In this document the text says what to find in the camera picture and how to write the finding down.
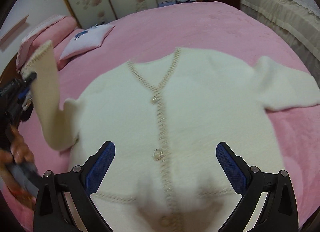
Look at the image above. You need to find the white fluffy cardigan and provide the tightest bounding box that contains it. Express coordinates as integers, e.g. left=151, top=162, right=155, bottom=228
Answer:
left=21, top=42, right=319, bottom=231

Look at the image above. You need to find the person's left hand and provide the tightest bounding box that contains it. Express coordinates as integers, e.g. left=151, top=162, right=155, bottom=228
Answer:
left=1, top=126, right=34, bottom=192

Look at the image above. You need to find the brown wooden headboard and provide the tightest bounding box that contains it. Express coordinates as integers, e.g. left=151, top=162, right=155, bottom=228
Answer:
left=0, top=54, right=21, bottom=87

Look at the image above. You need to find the folded pink quilt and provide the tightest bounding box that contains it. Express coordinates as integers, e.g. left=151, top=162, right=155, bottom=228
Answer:
left=16, top=15, right=78, bottom=70

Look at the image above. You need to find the white cushion blue print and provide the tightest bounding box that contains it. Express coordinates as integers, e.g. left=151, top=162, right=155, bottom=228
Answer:
left=60, top=24, right=115, bottom=60

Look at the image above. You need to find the pink plush bed blanket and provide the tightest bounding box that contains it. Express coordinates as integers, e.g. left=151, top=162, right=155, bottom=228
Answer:
left=17, top=2, right=319, bottom=231

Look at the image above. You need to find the beige covered sofa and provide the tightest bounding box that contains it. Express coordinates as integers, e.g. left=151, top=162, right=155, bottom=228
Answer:
left=241, top=0, right=319, bottom=81

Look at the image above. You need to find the pink wall shelf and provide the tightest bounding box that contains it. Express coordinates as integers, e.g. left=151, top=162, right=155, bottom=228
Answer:
left=1, top=14, right=29, bottom=51

